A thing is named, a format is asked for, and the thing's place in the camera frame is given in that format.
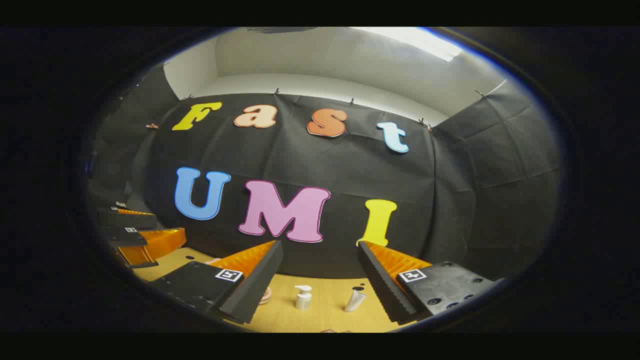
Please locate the white squeeze tube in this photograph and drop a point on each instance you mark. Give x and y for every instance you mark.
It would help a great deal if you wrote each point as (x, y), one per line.
(355, 301)

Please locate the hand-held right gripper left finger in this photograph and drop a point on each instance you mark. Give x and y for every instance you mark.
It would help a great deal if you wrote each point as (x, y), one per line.
(260, 285)

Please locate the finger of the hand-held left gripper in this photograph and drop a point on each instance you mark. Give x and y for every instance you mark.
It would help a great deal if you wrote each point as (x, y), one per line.
(125, 237)
(125, 220)

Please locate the white pump bottle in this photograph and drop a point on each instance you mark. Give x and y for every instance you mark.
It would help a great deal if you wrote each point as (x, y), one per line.
(303, 300)

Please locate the black backdrop cloth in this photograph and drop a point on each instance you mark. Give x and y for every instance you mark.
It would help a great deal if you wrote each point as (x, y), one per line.
(325, 165)

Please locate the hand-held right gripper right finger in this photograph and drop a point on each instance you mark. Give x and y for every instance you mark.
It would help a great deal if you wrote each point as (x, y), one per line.
(380, 285)

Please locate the pink suitcase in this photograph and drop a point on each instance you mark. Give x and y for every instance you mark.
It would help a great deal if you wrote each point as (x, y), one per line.
(266, 296)

